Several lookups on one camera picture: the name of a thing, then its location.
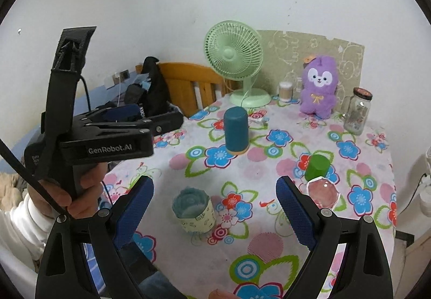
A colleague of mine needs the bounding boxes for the white power strip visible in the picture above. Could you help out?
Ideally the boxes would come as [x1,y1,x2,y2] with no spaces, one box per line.
[418,147,431,216]

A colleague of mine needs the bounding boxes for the person's left forearm white sleeve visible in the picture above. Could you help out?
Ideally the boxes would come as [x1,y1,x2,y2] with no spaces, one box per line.
[0,194,57,254]

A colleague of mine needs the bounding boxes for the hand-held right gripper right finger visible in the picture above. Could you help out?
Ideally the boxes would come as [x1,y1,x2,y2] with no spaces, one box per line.
[275,176,394,299]

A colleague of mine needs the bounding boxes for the beige fluffy blanket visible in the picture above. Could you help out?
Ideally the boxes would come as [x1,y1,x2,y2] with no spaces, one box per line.
[0,173,29,210]

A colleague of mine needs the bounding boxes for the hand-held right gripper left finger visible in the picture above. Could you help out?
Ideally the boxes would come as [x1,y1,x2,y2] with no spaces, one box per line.
[35,175,155,299]

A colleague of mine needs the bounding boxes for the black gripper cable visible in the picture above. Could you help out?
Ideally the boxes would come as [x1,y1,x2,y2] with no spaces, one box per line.
[0,139,72,217]

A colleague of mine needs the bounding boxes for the floral tablecloth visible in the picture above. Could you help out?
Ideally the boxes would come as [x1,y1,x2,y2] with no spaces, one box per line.
[100,93,398,299]

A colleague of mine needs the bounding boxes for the teal cup with wooden rim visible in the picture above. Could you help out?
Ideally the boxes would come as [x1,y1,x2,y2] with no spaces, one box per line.
[224,106,251,156]

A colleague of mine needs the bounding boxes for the beige patterned backdrop sheet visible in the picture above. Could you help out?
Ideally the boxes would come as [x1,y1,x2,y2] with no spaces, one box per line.
[257,29,366,111]

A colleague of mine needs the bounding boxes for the pink glass bottle green cap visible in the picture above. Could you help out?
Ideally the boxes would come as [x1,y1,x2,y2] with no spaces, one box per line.
[304,154,341,209]

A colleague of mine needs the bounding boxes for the wall socket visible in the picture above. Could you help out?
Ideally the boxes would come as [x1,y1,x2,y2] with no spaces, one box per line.
[112,69,130,84]

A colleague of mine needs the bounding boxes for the purple plush toy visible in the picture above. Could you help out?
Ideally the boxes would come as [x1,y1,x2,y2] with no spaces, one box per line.
[299,54,339,118]

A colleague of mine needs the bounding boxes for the wooden headboard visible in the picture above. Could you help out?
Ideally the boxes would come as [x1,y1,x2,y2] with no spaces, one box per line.
[135,62,234,118]

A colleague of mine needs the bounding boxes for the clear glass jar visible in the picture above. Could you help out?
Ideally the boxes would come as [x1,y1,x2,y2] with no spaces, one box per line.
[343,87,374,136]

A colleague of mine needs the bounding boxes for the patterned paper cup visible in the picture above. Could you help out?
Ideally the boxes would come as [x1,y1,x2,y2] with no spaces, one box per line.
[172,186,216,234]

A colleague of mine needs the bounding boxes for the green desk fan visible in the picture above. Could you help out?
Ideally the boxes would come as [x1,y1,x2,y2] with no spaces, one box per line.
[203,20,270,108]

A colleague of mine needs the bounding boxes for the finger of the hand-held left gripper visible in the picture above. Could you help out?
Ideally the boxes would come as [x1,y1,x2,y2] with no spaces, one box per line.
[72,104,146,125]
[82,109,184,138]

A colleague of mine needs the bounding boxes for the black bag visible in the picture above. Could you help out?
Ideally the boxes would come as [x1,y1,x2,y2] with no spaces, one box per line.
[126,56,173,115]

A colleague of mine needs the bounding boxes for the person's left hand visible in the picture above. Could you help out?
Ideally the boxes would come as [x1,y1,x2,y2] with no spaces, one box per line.
[26,160,109,221]

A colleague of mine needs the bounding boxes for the cotton swab container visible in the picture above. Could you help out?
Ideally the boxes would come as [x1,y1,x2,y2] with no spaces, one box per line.
[278,81,294,103]

